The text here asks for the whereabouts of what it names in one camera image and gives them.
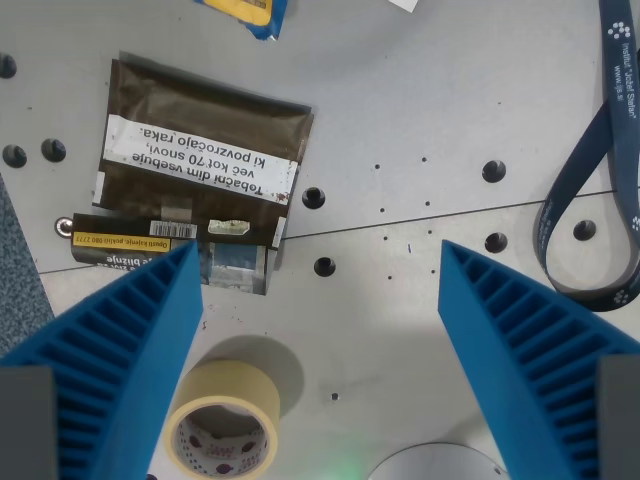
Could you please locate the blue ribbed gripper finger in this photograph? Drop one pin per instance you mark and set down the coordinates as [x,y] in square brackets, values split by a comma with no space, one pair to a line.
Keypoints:
[150,320]
[500,320]

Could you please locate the blue and yellow bag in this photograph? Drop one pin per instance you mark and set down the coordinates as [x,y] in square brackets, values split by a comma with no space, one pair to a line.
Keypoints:
[250,12]

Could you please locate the black table bolt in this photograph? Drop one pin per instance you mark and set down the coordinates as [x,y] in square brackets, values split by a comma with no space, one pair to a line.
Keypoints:
[496,241]
[324,266]
[584,230]

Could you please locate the beige masking tape roll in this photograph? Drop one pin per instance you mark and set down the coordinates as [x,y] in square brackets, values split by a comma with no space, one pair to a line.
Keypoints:
[235,385]

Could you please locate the silver table screw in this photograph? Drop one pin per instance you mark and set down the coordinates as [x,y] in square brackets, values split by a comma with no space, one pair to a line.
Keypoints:
[63,226]

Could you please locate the round silver metal disc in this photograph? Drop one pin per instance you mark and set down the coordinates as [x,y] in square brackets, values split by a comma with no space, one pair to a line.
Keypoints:
[440,462]

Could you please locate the brown tobacco pouch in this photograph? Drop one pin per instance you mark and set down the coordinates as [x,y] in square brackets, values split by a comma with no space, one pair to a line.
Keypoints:
[200,145]

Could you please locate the white paper piece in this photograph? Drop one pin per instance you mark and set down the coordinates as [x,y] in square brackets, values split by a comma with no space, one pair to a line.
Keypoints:
[404,3]

